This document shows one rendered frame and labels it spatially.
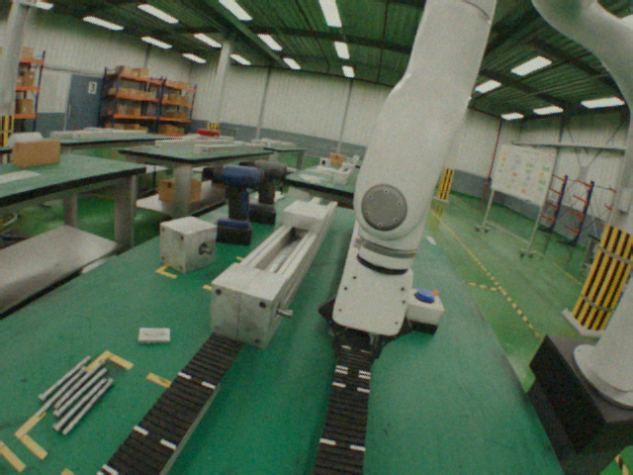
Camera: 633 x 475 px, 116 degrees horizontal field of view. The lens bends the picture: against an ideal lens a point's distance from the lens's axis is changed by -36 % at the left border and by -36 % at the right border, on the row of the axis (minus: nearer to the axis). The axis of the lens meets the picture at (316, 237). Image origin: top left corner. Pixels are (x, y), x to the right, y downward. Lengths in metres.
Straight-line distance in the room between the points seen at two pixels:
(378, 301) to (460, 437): 0.24
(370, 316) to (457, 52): 0.36
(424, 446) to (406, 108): 0.41
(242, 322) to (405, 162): 0.34
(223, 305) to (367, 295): 0.22
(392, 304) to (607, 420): 0.40
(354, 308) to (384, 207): 0.18
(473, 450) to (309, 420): 0.23
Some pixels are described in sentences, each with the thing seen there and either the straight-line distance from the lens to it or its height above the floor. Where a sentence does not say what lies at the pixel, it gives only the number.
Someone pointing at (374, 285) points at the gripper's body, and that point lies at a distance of 0.42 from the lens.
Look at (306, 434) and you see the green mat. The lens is 0.41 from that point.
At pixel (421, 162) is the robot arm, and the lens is 0.30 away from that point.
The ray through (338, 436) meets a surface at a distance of 0.37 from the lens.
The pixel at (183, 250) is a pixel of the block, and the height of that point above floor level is 0.84.
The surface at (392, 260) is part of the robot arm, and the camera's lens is 0.40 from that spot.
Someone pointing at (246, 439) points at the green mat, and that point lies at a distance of 0.40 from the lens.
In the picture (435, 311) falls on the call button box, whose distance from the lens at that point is 0.65.
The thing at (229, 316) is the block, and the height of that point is 0.83.
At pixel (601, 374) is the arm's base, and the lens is 0.64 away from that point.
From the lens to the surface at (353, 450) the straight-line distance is 0.37.
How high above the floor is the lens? 1.11
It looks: 18 degrees down
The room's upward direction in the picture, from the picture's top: 11 degrees clockwise
